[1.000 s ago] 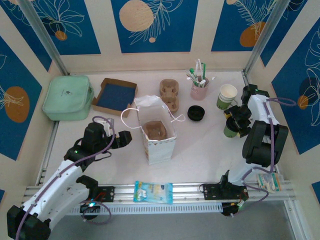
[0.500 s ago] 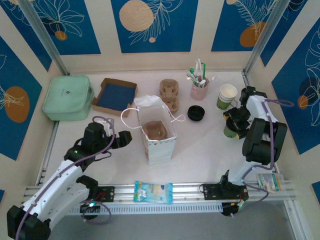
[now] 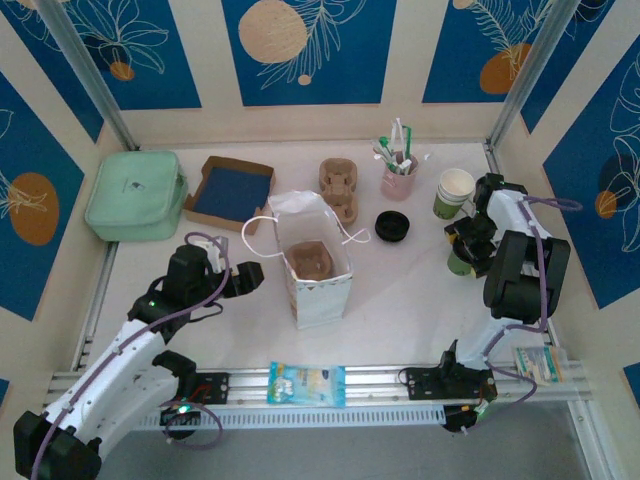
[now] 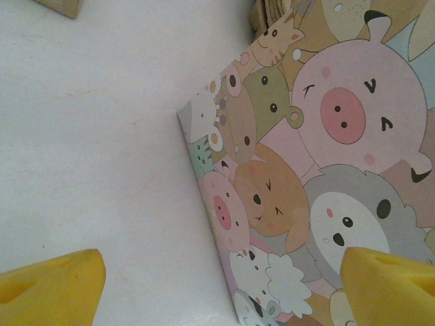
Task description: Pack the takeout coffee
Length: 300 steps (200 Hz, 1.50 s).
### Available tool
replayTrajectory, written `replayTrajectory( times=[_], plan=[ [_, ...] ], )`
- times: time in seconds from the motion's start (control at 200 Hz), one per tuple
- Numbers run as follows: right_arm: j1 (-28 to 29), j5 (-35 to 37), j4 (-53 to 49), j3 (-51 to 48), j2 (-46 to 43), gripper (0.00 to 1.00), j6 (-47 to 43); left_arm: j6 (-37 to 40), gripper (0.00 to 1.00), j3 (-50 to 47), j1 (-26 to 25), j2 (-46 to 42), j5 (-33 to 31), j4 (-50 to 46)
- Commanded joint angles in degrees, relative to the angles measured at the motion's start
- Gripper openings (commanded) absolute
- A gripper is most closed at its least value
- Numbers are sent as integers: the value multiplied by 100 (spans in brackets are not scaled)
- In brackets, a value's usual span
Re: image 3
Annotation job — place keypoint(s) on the green white paper cup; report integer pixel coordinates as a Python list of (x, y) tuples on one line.
[(457, 182), (447, 210), (457, 262), (441, 197)]

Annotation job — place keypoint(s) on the cartoon print paper bag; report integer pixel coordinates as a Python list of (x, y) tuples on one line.
[(320, 305)]

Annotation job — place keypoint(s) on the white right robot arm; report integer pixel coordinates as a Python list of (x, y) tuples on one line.
[(525, 280)]

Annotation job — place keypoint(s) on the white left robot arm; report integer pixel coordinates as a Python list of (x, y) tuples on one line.
[(100, 385)]

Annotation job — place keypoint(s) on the stack of black cup lids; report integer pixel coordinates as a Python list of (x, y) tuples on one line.
[(391, 227)]

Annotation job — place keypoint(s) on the brown cardboard tray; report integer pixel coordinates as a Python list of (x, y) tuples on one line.
[(200, 212)]

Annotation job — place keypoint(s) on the pink metal bucket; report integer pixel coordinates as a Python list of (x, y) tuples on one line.
[(397, 185)]

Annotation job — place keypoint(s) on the green wrapped straw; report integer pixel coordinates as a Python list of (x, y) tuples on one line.
[(408, 145), (386, 150)]

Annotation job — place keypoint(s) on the mint green zip case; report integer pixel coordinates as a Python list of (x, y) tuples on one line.
[(135, 195)]

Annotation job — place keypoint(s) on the white paper wrapped straw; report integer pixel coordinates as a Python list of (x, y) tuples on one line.
[(380, 156), (398, 140)]

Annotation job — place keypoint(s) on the clear teal wipes packet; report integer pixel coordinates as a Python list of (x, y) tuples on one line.
[(537, 365)]

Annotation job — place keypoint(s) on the blue yellow snack packet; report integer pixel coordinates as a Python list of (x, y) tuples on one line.
[(307, 384)]

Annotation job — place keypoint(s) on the stack of pulp cup carriers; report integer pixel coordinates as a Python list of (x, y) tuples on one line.
[(340, 190)]

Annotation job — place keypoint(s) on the black controller box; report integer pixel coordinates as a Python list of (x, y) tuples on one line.
[(180, 424), (452, 421)]

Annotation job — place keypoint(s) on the wrapped straws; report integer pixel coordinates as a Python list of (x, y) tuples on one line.
[(530, 70)]

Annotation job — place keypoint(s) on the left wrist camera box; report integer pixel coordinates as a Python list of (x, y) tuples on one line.
[(212, 255)]

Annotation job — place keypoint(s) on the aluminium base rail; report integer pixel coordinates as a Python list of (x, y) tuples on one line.
[(375, 382)]

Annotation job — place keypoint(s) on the aluminium frame post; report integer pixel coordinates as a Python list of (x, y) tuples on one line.
[(85, 65)]

